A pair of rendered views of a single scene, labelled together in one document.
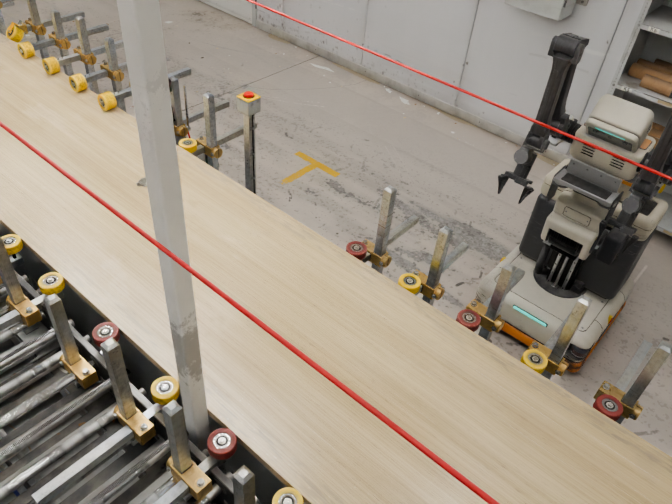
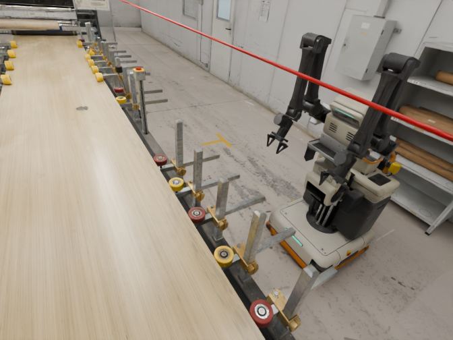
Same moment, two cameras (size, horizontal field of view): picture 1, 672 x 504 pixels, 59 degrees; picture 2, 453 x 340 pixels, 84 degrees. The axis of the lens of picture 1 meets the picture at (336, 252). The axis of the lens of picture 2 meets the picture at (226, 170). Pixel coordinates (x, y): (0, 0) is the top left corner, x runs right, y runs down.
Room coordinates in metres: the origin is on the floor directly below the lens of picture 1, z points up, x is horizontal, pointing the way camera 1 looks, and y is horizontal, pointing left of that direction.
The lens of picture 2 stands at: (0.66, -0.83, 1.77)
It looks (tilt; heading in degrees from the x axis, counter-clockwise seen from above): 36 degrees down; 18
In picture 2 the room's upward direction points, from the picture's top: 7 degrees clockwise
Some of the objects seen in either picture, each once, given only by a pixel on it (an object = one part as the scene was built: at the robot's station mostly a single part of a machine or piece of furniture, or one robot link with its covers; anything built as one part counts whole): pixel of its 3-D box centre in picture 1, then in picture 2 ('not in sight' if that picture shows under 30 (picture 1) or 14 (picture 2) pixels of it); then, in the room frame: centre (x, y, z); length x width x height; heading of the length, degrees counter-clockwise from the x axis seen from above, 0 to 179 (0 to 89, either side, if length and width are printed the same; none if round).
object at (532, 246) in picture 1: (588, 226); (343, 189); (2.41, -1.25, 0.59); 0.55 x 0.34 x 0.83; 53
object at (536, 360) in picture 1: (530, 368); (222, 261); (1.25, -0.67, 0.85); 0.08 x 0.08 x 0.11
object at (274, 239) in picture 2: (553, 341); (259, 247); (1.41, -0.79, 0.82); 0.43 x 0.03 x 0.04; 143
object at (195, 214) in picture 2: (465, 327); (196, 220); (1.40, -0.47, 0.85); 0.08 x 0.08 x 0.11
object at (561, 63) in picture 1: (550, 96); (301, 79); (2.10, -0.74, 1.40); 0.11 x 0.06 x 0.43; 53
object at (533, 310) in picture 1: (552, 295); (318, 229); (2.34, -1.19, 0.16); 0.67 x 0.64 x 0.25; 143
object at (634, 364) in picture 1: (623, 381); (297, 294); (1.26, -0.99, 0.83); 0.43 x 0.03 x 0.04; 143
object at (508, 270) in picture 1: (492, 315); (219, 216); (1.46, -0.57, 0.87); 0.04 x 0.04 x 0.48; 53
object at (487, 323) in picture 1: (484, 316); (216, 217); (1.48, -0.55, 0.84); 0.14 x 0.06 x 0.05; 53
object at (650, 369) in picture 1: (633, 394); (291, 307); (1.16, -0.97, 0.89); 0.04 x 0.04 x 0.48; 53
